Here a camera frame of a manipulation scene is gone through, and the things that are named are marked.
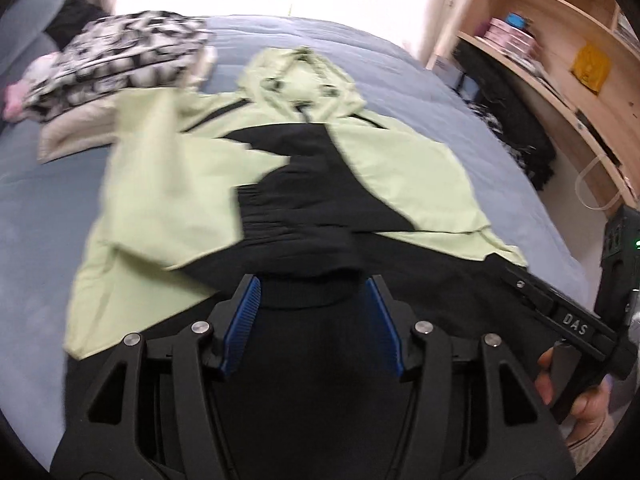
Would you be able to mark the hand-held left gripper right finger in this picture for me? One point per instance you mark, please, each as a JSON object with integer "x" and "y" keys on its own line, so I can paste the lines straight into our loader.
{"x": 387, "y": 332}

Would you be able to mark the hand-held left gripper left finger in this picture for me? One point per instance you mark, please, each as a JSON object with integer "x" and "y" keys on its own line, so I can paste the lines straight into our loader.
{"x": 239, "y": 332}

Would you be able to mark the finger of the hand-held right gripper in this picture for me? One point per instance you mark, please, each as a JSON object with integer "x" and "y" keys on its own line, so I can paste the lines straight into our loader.
{"x": 527, "y": 290}

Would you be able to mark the green and black jacket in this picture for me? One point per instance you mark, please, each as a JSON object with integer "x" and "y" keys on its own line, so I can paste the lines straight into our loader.
{"x": 310, "y": 185}

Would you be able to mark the person's right forearm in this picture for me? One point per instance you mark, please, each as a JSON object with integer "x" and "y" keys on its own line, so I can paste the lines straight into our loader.
{"x": 587, "y": 447}

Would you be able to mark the person's right hand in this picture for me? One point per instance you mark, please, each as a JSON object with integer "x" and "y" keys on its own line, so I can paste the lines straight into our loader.
{"x": 592, "y": 412}

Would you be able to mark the black fringed scarf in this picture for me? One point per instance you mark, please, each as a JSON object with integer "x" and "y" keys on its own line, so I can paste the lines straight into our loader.
{"x": 510, "y": 120}

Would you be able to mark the yellow bag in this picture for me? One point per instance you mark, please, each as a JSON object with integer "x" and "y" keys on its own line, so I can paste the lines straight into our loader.
{"x": 591, "y": 67}

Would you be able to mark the grey-blue bed blanket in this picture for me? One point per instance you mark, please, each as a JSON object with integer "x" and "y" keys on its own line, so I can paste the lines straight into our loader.
{"x": 410, "y": 90}

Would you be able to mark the white box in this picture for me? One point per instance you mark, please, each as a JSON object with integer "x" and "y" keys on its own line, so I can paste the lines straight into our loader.
{"x": 447, "y": 70}

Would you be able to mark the cream folded cloth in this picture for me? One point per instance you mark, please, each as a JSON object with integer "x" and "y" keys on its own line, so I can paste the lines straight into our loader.
{"x": 75, "y": 130}

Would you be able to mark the teal container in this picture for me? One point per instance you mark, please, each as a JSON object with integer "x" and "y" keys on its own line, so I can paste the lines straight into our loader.
{"x": 517, "y": 21}

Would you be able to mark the wooden shelf unit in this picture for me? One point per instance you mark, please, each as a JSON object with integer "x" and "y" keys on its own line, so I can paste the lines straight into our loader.
{"x": 570, "y": 20}

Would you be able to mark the black and white patterned cloth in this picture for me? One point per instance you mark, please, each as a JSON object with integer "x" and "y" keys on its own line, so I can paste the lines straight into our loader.
{"x": 120, "y": 55}

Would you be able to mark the pink cloth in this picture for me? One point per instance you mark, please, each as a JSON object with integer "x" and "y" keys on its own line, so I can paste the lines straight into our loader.
{"x": 15, "y": 97}

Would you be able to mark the dark cloth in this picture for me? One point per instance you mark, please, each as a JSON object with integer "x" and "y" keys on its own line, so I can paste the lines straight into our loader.
{"x": 75, "y": 20}

